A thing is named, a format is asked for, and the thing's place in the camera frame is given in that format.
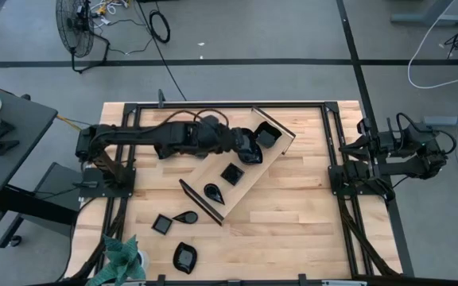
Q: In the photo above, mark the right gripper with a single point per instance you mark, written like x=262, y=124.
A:
x=386, y=145

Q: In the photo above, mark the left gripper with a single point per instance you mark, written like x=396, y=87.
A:
x=225, y=141

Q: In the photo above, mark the black leaf-shaped plate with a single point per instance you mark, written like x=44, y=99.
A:
x=255, y=158

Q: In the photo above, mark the black wavy square plate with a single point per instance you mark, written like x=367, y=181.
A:
x=268, y=137

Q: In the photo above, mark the small black square plate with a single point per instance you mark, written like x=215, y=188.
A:
x=232, y=174
x=161, y=224

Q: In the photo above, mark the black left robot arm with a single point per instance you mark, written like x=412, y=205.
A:
x=141, y=137

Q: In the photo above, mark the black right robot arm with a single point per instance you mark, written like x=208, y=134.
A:
x=404, y=168

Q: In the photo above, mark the wooden tray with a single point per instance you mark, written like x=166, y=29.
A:
x=207, y=176

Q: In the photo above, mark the black wavy oval plate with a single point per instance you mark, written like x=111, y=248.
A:
x=185, y=258

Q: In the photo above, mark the grey-legged desk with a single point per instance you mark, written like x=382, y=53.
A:
x=428, y=18

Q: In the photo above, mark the white plant pot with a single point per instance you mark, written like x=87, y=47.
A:
x=144, y=260

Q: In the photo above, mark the green artificial plant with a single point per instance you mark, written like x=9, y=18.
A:
x=121, y=258

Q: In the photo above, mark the black floor fan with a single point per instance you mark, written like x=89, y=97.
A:
x=74, y=28

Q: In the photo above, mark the black side table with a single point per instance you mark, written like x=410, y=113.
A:
x=22, y=119

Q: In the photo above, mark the black triangular part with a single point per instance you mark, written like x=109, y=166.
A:
x=4, y=130
x=4, y=147

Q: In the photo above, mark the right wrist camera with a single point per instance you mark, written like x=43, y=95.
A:
x=362, y=127

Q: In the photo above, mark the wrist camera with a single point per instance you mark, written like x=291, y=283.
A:
x=362, y=127
x=211, y=121

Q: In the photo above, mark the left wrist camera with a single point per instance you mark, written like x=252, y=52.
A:
x=211, y=121

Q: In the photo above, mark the black aluminium rig frame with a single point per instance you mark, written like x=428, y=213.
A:
x=276, y=105

